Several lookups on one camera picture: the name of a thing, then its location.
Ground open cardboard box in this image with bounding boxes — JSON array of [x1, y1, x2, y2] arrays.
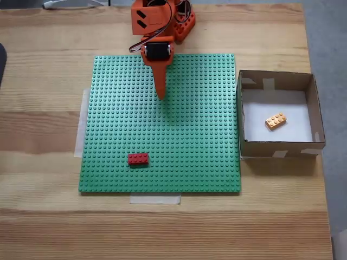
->
[[236, 69, 327, 161]]

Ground yellow lego block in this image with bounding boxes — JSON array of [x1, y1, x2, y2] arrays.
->
[[264, 111, 289, 132]]

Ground red lego block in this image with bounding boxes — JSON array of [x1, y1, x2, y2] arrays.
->
[[127, 152, 151, 167]]

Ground black servo cable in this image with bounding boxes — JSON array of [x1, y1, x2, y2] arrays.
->
[[128, 0, 191, 54]]

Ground white plastic object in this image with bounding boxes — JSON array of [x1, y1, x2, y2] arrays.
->
[[41, 0, 110, 9]]

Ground black rounded device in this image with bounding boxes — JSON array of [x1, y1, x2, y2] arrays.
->
[[0, 42, 8, 90]]

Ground green lego baseplate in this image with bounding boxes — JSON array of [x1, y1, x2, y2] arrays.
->
[[78, 53, 242, 194]]

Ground wide masking tape strip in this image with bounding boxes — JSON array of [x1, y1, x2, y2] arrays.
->
[[74, 87, 92, 159]]

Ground white paper box lining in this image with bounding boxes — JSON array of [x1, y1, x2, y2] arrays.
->
[[242, 88, 314, 144]]

